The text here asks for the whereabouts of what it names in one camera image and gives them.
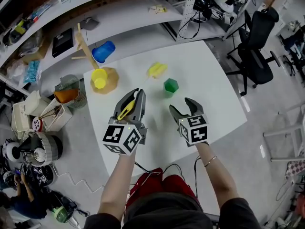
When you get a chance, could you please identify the person's left forearm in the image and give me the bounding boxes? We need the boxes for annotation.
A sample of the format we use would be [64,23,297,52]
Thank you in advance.
[98,149,137,221]

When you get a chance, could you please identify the white bag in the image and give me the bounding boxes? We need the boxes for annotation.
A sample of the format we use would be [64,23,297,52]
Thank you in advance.
[25,90,52,115]

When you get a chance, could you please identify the white table frame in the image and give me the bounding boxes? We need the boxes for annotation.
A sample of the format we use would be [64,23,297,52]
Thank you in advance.
[263,104,305,162]

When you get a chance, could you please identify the black swivel chair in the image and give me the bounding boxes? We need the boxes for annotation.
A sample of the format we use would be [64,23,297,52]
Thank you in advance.
[280,36,305,77]

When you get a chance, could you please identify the orange plastic container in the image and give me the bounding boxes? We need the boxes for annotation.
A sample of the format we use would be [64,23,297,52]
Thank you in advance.
[54,88,79,104]

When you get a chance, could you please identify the white zigzag cable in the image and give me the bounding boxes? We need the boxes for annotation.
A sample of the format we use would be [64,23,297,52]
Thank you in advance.
[52,163,105,193]

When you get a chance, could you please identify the grey mesh bin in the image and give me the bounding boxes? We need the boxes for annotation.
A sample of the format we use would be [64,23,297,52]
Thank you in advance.
[54,74,88,109]

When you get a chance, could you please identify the green helmet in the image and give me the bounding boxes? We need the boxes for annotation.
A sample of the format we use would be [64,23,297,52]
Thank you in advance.
[52,206,69,223]

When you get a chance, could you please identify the wooden cup rack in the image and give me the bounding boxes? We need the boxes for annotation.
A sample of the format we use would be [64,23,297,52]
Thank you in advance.
[71,22,119,94]

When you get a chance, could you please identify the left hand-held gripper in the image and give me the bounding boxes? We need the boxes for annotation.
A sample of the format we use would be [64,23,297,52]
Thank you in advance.
[102,88,148,156]

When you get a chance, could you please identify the cardboard box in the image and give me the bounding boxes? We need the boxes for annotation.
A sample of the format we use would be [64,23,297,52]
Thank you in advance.
[19,30,51,62]

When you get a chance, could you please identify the person's dark shirt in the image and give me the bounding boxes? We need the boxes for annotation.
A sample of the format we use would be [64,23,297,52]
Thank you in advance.
[83,192,262,229]

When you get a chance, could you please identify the grey ribbed round device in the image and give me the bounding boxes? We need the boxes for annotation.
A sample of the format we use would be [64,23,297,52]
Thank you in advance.
[21,130,64,167]

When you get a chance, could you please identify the white wire basket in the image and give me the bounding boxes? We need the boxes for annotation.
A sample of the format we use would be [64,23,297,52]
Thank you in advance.
[39,96,73,132]

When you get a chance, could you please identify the person's right forearm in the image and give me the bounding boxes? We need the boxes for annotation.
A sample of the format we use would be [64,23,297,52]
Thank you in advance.
[195,142,240,209]

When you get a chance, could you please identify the green plastic cup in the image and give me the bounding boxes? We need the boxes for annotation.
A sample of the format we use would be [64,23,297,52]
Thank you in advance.
[163,78,179,98]

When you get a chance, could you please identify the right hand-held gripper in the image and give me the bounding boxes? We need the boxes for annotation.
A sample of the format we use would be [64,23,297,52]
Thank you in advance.
[169,98,209,148]

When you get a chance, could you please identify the black helmet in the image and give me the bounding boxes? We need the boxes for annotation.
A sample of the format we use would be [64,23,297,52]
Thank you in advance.
[27,165,55,187]

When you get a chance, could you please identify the small yellow white packet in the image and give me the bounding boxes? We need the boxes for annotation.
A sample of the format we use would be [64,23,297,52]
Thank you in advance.
[149,5,167,14]

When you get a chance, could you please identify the red white spool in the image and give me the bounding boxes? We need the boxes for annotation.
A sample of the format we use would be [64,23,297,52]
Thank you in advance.
[32,116,43,131]

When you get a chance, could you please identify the black cable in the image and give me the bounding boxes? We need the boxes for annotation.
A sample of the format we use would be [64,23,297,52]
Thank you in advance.
[194,156,201,198]
[134,161,186,176]

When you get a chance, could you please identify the blue plastic cup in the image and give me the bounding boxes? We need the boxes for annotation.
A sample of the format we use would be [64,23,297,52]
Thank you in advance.
[91,41,116,63]

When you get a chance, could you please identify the yellow plastic cup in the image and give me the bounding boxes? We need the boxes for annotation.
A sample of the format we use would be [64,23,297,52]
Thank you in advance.
[91,68,108,89]

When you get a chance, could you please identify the white metal shelf rack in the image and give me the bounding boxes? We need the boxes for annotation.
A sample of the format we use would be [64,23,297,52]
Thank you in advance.
[0,0,235,96]

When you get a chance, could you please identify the person's red trousers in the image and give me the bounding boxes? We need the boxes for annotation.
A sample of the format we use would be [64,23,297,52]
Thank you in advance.
[125,167,201,208]

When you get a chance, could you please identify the light blue packet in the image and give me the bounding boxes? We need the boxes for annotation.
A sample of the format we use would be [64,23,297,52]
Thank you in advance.
[23,60,41,83]

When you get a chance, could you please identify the gold bracelet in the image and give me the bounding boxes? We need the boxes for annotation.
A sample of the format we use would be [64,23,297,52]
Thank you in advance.
[204,156,218,168]

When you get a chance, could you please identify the black flat box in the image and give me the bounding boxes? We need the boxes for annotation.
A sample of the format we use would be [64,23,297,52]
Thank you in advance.
[51,28,74,58]

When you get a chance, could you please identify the grey cap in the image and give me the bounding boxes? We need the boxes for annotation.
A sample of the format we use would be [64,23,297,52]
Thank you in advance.
[80,17,100,31]

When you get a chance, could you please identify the black office chair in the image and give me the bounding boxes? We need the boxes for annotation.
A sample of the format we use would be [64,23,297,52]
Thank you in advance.
[225,7,281,97]

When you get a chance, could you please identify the white plastic crate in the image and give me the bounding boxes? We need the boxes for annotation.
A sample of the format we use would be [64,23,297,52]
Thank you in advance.
[11,101,33,138]

